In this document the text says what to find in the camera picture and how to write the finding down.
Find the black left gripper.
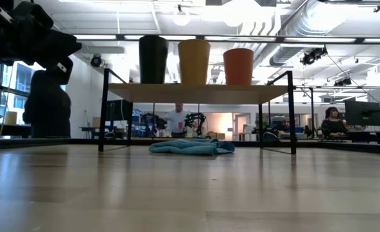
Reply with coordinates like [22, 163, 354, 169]
[0, 0, 83, 86]

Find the large black cup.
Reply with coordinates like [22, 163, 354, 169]
[138, 35, 170, 85]

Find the medium yellow cup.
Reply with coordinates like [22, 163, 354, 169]
[177, 39, 212, 86]

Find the small orange cup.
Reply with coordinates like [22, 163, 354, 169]
[223, 48, 255, 86]

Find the wooden shelf with black legs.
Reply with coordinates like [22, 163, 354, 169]
[98, 68, 297, 155]

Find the person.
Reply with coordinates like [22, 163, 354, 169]
[320, 106, 349, 140]
[165, 102, 191, 139]
[22, 68, 72, 139]

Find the yellow cylinder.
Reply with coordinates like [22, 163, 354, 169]
[4, 111, 18, 126]

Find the blue cloth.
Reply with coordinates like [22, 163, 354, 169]
[148, 136, 236, 157]

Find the black ceiling spotlight cluster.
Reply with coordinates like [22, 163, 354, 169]
[300, 46, 328, 66]

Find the small black ceiling spotlight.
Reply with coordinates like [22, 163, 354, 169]
[334, 77, 353, 88]

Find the black overhead light beam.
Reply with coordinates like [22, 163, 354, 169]
[72, 33, 380, 45]

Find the black computer monitor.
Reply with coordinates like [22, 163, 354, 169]
[344, 99, 380, 128]

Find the black desk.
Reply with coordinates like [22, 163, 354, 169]
[346, 130, 380, 145]

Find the round black wall fixture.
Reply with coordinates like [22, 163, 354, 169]
[90, 53, 103, 68]

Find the black aluminium table frame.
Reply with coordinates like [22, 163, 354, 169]
[0, 137, 380, 156]

